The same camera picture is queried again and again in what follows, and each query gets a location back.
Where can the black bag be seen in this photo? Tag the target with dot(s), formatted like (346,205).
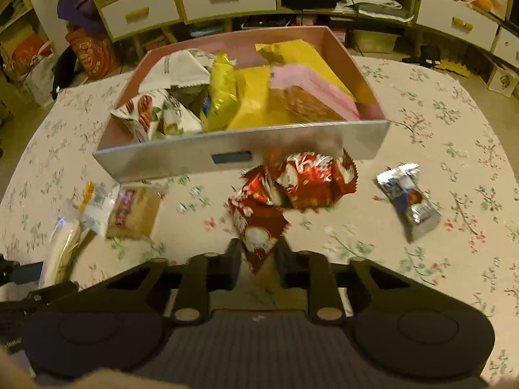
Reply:
(65,71)

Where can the clear packet of white crackers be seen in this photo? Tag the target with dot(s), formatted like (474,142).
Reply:
(61,247)

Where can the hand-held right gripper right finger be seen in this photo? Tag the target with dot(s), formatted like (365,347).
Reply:
(288,267)

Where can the white pecan snack packet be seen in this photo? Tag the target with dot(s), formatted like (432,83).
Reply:
(150,113)

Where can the red candy packet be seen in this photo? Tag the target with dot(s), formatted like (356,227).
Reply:
(316,182)
(255,231)
(261,186)

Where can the long wooden cabinet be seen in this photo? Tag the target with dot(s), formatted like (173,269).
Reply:
(284,16)

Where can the orange printed bag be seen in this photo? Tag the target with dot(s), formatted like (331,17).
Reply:
(89,54)

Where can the clear packet of brown cookies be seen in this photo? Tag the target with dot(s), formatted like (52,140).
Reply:
(131,210)

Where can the pink snack packet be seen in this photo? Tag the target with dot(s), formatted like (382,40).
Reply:
(312,85)

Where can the large yellow snack packet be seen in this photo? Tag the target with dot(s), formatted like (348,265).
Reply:
(251,101)

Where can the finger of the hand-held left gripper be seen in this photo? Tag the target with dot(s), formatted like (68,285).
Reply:
(52,291)

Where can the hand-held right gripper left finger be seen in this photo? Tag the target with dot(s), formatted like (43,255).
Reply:
(233,261)

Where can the white shopping bag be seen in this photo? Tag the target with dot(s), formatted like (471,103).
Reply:
(28,60)

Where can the purple hat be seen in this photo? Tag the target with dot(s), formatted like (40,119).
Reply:
(79,6)

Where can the silver blue snack packet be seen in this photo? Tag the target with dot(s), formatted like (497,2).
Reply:
(409,202)

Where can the pink lined cardboard box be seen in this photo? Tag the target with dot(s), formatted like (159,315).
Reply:
(182,158)

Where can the yellow packet with blue label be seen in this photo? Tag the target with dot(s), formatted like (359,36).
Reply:
(221,89)

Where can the orange and white packet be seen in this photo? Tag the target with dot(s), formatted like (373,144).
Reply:
(92,202)

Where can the clear storage bin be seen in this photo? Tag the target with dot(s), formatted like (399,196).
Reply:
(373,40)

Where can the white leaf print box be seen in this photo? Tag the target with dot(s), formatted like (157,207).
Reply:
(502,80)

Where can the white grey printed packet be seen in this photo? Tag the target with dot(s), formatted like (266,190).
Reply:
(182,67)

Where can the yellow crumpled item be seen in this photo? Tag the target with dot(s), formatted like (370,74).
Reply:
(451,67)

